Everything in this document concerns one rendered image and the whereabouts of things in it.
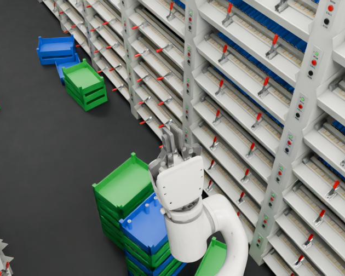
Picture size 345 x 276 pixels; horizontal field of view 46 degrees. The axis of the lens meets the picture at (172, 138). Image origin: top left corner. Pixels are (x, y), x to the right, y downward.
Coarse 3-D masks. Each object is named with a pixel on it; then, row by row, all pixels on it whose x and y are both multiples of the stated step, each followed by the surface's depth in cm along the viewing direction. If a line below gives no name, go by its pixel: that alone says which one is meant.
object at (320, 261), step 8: (288, 208) 194; (280, 216) 195; (288, 216) 194; (280, 224) 193; (288, 224) 192; (288, 232) 190; (296, 232) 189; (296, 240) 187; (304, 240) 186; (312, 240) 185; (312, 248) 183; (312, 256) 182; (320, 256) 180; (328, 256) 179; (320, 264) 179; (328, 264) 178; (336, 264) 177; (328, 272) 176; (336, 272) 175; (344, 272) 174
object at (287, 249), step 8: (280, 232) 206; (272, 240) 208; (280, 240) 207; (288, 240) 205; (280, 248) 205; (288, 248) 204; (296, 248) 200; (288, 256) 202; (296, 256) 200; (304, 256) 197; (296, 264) 197; (304, 264) 197; (312, 264) 194; (296, 272) 197; (304, 272) 196; (312, 272) 194; (320, 272) 191
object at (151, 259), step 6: (126, 240) 193; (168, 240) 190; (132, 246) 193; (138, 246) 194; (162, 246) 188; (168, 246) 193; (138, 252) 192; (144, 252) 186; (156, 252) 192; (162, 252) 191; (150, 258) 185; (156, 258) 188
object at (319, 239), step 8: (296, 216) 190; (296, 224) 190; (304, 224) 187; (304, 232) 187; (312, 232) 184; (320, 240) 181; (320, 248) 181; (328, 248) 179; (336, 256) 176; (344, 264) 174
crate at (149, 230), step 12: (144, 204) 197; (132, 216) 193; (144, 216) 196; (156, 216) 196; (120, 228) 189; (132, 228) 191; (144, 228) 191; (156, 228) 191; (144, 240) 187; (156, 240) 187
